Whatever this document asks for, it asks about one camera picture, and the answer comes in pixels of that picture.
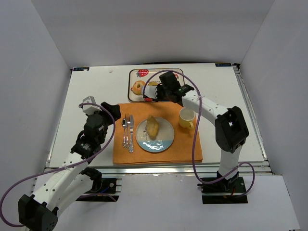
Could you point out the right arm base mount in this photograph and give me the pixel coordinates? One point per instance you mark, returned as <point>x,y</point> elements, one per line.
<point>219,194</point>

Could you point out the silver fork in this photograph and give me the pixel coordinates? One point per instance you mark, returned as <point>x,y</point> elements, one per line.
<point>127,118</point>

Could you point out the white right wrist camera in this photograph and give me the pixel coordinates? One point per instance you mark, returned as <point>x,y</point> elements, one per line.
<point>149,92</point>

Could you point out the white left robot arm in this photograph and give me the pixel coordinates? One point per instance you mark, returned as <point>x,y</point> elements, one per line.
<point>40,211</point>

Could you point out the silver knife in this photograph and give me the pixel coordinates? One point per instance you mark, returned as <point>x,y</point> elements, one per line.
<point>131,126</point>

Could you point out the right blue table label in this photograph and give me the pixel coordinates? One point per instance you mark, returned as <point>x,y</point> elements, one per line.
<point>223,64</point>

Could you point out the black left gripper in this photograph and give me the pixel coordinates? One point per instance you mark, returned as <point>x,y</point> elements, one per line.
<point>111,109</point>

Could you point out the orange placemat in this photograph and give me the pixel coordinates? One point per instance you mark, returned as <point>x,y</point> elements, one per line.
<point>179,151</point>

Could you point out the aluminium table frame rail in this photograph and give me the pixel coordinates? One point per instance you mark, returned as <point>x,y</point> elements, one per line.
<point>107,168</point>

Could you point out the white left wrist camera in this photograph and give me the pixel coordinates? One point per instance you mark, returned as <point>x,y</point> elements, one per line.
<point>89,109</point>

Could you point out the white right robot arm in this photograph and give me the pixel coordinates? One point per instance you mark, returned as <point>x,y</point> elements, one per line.
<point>231,129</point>

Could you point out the yellow mug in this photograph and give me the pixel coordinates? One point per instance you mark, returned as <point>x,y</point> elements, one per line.
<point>186,118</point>

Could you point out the bagel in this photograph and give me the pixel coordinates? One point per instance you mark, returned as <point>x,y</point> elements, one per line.
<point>137,87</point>

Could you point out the white and blue plate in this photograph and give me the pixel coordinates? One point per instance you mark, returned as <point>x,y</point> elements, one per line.
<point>163,140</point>

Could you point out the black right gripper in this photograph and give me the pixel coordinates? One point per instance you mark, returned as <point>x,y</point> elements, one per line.
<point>159,91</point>

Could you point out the silver spoon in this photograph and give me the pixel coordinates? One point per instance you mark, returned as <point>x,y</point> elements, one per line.
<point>124,125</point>

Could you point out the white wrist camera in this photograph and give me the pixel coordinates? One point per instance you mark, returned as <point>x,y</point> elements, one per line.
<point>149,92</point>
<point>89,109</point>

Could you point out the strawberry print white tray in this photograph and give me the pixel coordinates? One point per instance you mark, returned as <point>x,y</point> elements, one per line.
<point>138,77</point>

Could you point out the left blue table label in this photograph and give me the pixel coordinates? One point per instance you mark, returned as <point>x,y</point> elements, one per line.
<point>75,69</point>

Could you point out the blue table label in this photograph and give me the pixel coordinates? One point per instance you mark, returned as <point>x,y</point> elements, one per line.
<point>223,64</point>
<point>75,69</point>

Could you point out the brown bread slice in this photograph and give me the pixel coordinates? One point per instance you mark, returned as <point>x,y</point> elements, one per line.
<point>153,83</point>

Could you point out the oblong golden bread roll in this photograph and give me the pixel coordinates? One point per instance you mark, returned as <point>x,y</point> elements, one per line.
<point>152,127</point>

